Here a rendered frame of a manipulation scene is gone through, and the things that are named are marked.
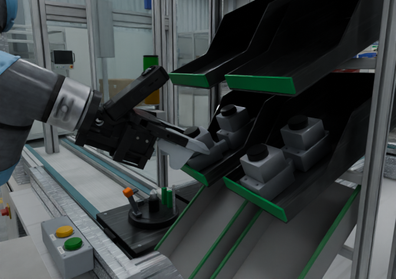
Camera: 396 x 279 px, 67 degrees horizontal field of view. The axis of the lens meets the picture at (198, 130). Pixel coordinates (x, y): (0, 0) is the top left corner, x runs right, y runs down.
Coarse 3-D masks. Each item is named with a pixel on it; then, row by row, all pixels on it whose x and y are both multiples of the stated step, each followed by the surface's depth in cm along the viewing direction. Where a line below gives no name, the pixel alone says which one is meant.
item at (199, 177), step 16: (224, 96) 63; (240, 96) 65; (256, 96) 67; (272, 96) 53; (256, 112) 67; (272, 112) 53; (208, 128) 62; (256, 128) 52; (224, 160) 50; (192, 176) 53; (208, 176) 49
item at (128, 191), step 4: (128, 188) 78; (136, 188) 79; (124, 192) 77; (128, 192) 77; (132, 192) 77; (128, 196) 77; (132, 196) 78; (128, 200) 79; (132, 200) 78; (132, 204) 78; (136, 204) 79; (132, 208) 80; (136, 208) 79; (136, 212) 80
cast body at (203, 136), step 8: (192, 128) 54; (200, 128) 55; (192, 136) 52; (200, 136) 52; (208, 136) 53; (208, 144) 53; (216, 144) 54; (224, 144) 56; (216, 152) 54; (192, 160) 53; (200, 160) 53; (208, 160) 54; (216, 160) 55; (200, 168) 54
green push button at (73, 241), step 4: (68, 240) 72; (72, 240) 72; (76, 240) 72; (80, 240) 72; (64, 244) 71; (68, 244) 71; (72, 244) 71; (76, 244) 71; (80, 244) 72; (68, 248) 70; (72, 248) 70; (76, 248) 71
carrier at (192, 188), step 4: (192, 184) 107; (196, 184) 107; (200, 184) 107; (180, 188) 104; (184, 188) 104; (188, 188) 104; (192, 188) 104; (196, 188) 104; (176, 192) 100; (180, 192) 100; (184, 192) 100; (188, 192) 100; (192, 192) 100; (196, 192) 100; (176, 196) 99; (180, 196) 97; (184, 196) 97; (188, 196) 97; (192, 196) 97; (180, 200) 97; (184, 200) 96; (188, 200) 94
